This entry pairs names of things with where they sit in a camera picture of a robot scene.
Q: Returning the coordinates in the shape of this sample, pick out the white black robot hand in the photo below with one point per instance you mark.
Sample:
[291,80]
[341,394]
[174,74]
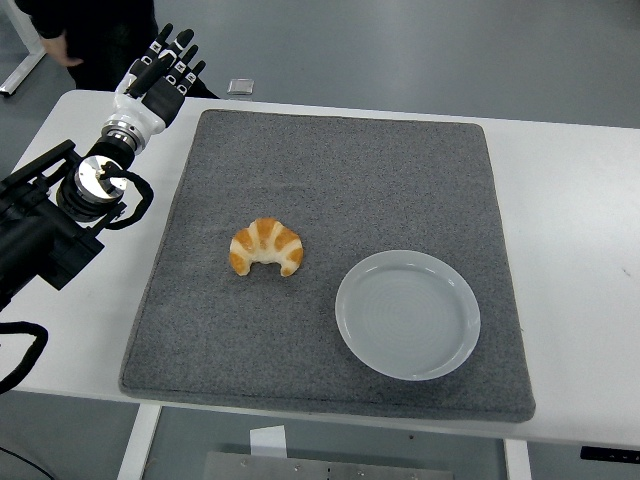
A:
[145,107]

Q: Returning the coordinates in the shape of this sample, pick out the croissant bread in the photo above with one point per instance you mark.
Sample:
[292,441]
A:
[265,242]

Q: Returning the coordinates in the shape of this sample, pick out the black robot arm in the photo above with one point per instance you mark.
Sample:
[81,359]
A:
[30,235]

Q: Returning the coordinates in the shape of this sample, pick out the light grey round plate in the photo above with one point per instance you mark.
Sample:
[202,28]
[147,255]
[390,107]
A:
[407,320]

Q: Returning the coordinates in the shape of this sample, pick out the grey metal plate with screws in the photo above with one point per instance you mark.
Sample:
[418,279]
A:
[325,469]

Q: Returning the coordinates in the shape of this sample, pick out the person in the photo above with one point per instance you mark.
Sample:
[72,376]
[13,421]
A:
[110,30]

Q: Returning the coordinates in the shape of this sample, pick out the silver square floor cover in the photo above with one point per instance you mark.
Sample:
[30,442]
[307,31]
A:
[241,86]

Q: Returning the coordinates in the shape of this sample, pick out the grey felt mat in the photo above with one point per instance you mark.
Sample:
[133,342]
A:
[325,190]

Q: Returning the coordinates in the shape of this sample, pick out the white table leg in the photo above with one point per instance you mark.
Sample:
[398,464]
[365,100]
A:
[517,462]
[142,440]

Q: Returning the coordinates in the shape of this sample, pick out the black table control panel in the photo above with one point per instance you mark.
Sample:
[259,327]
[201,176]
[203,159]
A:
[610,454]

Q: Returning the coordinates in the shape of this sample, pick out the white desk frame foot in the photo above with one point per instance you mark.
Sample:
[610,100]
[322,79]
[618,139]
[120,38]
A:
[25,60]

